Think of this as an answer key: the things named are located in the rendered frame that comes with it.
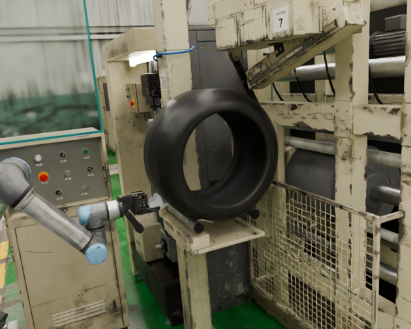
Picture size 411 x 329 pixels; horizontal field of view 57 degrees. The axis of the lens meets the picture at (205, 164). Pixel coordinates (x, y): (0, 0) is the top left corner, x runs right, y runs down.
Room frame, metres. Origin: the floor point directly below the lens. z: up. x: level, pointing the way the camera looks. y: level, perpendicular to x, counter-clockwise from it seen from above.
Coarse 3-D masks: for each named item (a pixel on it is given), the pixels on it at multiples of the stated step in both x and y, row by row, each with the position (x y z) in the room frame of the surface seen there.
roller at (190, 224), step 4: (168, 204) 1.80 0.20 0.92; (168, 208) 1.78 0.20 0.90; (172, 208) 1.74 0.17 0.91; (172, 212) 1.73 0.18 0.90; (176, 212) 1.69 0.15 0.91; (176, 216) 1.68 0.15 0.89; (180, 216) 1.64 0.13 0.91; (184, 216) 1.61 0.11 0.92; (184, 220) 1.59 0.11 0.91; (188, 220) 1.56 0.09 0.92; (192, 220) 1.54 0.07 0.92; (188, 224) 1.55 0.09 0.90; (192, 224) 1.52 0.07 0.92; (196, 224) 1.50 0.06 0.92; (200, 224) 1.50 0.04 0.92; (192, 228) 1.50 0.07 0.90; (196, 228) 1.49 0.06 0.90; (200, 228) 1.50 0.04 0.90; (196, 232) 1.49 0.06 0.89; (200, 232) 1.50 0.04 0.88
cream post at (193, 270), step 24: (168, 0) 1.87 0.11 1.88; (168, 24) 1.87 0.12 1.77; (168, 48) 1.86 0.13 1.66; (168, 72) 1.86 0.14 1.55; (168, 96) 1.87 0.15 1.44; (192, 144) 1.90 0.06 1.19; (192, 168) 1.89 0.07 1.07; (192, 264) 1.87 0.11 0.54; (192, 288) 1.87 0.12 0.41; (192, 312) 1.86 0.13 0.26
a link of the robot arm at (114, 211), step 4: (112, 200) 1.45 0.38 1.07; (108, 204) 1.42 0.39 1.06; (112, 204) 1.42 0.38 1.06; (116, 204) 1.43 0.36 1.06; (108, 208) 1.41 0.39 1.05; (112, 208) 1.41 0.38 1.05; (116, 208) 1.42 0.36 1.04; (112, 212) 1.41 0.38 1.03; (116, 212) 1.41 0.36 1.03; (112, 216) 1.41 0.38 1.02; (116, 216) 1.42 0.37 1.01
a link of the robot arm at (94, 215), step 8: (80, 208) 1.39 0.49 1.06; (88, 208) 1.39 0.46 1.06; (96, 208) 1.40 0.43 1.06; (104, 208) 1.40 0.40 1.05; (80, 216) 1.36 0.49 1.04; (88, 216) 1.37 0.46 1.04; (96, 216) 1.38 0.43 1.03; (104, 216) 1.40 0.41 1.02; (80, 224) 1.37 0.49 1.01; (88, 224) 1.38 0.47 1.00; (96, 224) 1.38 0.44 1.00
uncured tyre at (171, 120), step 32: (192, 96) 1.54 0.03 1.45; (224, 96) 1.55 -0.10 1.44; (160, 128) 1.50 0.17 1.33; (192, 128) 1.47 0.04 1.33; (256, 128) 1.79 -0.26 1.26; (160, 160) 1.45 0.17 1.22; (256, 160) 1.81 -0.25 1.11; (160, 192) 1.51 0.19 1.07; (192, 192) 1.76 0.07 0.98; (224, 192) 1.81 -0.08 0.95; (256, 192) 1.58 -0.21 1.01
